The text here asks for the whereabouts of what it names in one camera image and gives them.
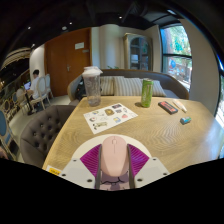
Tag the green drink can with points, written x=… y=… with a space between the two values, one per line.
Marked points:
x=147 y=93

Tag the white dining chair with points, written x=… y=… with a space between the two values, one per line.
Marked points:
x=43 y=88

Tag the small teal box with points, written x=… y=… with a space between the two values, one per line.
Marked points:
x=185 y=120

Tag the black backpack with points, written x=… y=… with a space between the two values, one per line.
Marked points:
x=80 y=90

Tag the black-framed window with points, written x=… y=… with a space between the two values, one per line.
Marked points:
x=176 y=53

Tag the clear shaker bottle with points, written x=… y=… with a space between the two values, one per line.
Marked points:
x=92 y=86

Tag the person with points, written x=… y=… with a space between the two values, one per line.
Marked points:
x=34 y=85

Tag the white door sign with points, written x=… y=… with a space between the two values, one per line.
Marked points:
x=79 y=45

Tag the pink computer mouse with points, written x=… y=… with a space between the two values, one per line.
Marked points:
x=114 y=156

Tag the striped cushion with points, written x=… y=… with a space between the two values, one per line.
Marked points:
x=158 y=89
x=128 y=86
x=107 y=86

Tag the grey tufted armchair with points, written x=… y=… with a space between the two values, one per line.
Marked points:
x=43 y=133

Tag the yellow sticker card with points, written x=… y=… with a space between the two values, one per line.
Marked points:
x=54 y=170

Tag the large side window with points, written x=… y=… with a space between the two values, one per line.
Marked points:
x=220 y=100

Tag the glass-door cabinet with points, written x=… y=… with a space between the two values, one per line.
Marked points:
x=138 y=51

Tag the white sticker sheet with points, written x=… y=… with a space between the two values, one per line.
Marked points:
x=110 y=117

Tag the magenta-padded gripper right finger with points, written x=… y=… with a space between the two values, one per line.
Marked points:
x=151 y=170

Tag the white wrapped packet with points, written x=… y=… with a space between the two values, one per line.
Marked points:
x=180 y=105

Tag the wooden door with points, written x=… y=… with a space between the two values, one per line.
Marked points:
x=66 y=66

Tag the black and red box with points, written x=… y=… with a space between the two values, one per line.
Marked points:
x=167 y=107

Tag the blue-backed chairs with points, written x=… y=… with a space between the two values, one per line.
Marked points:
x=5 y=130

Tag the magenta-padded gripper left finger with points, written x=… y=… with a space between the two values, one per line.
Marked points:
x=75 y=171

